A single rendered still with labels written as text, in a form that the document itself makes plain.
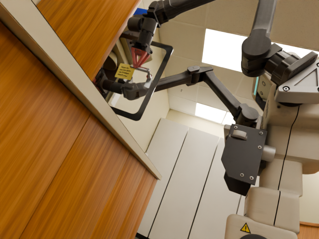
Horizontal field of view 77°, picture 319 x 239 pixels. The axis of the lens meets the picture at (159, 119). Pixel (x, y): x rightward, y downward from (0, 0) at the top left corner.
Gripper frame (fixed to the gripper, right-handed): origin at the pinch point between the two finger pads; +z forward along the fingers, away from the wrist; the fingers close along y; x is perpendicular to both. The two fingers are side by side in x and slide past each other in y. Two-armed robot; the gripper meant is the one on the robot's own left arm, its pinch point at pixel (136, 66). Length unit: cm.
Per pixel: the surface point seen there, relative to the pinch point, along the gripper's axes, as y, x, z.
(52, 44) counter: 51, 7, 7
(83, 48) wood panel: 4.6, -23.5, 0.0
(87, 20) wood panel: -1.9, -30.5, -13.5
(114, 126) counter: 19.9, 8.0, 23.1
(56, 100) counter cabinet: 43.9, 4.3, 17.3
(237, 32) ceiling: -156, 33, -87
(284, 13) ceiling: -127, 66, -101
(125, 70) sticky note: -3.5, -6.1, 2.6
